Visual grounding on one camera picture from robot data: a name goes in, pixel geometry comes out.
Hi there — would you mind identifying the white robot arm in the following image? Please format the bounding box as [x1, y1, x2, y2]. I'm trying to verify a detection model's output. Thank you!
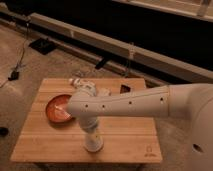
[67, 83, 213, 171]

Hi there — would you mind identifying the dark red box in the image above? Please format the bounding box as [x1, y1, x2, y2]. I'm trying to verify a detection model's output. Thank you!
[120, 84, 131, 94]

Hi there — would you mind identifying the orange bowl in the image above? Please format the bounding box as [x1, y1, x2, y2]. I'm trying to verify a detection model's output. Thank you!
[45, 94, 73, 123]

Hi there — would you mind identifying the wooden table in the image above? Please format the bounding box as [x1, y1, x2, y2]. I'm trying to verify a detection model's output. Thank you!
[11, 78, 162, 163]

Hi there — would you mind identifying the black floor plate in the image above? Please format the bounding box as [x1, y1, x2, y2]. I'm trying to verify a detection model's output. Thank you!
[29, 38, 56, 55]

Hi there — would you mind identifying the black bracket on rail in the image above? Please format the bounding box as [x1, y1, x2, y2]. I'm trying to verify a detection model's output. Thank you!
[95, 58, 110, 70]

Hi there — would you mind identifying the long metal rail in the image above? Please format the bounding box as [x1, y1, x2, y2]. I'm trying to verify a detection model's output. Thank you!
[0, 3, 213, 86]

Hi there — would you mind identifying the black cable with plug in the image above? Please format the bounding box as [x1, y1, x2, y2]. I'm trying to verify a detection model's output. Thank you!
[7, 19, 32, 82]

